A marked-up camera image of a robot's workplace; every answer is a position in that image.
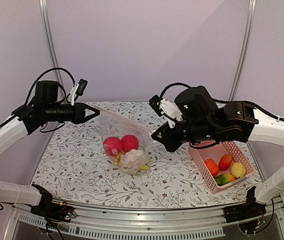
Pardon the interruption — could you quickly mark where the red orange toy mango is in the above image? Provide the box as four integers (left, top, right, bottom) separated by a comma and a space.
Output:
219, 154, 233, 171

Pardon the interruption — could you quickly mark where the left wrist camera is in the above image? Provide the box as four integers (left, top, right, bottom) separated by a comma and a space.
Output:
66, 79, 88, 106

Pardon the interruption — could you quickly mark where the aluminium frame post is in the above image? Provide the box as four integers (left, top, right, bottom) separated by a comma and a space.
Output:
228, 0, 257, 101
38, 0, 69, 106

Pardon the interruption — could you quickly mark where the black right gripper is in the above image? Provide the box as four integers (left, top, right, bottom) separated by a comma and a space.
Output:
151, 119, 217, 153

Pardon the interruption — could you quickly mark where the orange toy tangerine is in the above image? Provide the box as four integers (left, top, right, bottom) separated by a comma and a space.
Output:
204, 158, 220, 177

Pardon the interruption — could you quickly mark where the yellow toy corn piece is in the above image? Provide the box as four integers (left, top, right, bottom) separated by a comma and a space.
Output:
231, 162, 246, 179

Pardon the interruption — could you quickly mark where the pink plastic basket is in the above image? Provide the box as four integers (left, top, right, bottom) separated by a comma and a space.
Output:
189, 140, 255, 194

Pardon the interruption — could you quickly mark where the red toy apple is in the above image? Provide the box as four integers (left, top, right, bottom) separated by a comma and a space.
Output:
103, 136, 123, 157
121, 135, 139, 152

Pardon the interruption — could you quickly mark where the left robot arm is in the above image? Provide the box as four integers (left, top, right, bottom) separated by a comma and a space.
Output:
0, 68, 100, 217

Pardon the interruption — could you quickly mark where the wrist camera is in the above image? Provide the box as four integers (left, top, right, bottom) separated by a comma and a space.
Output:
149, 95, 183, 129
66, 79, 88, 106

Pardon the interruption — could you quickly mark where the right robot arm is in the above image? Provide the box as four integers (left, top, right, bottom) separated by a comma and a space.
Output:
149, 84, 284, 218

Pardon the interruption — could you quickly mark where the left aluminium frame post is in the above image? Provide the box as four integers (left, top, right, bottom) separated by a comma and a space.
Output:
38, 0, 69, 106

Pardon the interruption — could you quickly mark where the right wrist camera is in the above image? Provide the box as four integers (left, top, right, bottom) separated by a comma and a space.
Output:
149, 95, 183, 129

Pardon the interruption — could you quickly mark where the white toy cauliflower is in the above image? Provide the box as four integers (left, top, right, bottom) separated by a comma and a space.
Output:
119, 149, 148, 174

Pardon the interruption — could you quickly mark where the green orange toy mango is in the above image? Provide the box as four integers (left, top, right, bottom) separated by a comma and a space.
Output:
214, 173, 236, 187

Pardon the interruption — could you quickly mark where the yellow toy banana bunch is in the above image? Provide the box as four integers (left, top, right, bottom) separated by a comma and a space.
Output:
115, 153, 149, 174

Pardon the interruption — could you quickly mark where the clear zip top bag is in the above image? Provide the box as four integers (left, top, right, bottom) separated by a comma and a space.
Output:
95, 106, 153, 175

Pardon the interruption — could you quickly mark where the floral table mat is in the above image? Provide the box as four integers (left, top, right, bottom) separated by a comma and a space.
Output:
29, 101, 266, 210

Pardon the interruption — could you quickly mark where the small circuit board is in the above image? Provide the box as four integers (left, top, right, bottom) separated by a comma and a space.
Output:
62, 210, 77, 222

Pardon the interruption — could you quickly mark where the right aluminium frame post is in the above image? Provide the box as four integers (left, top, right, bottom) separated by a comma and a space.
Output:
228, 0, 257, 101

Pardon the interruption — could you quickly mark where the front aluminium rail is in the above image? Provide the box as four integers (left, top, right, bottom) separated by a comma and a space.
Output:
4, 196, 284, 240

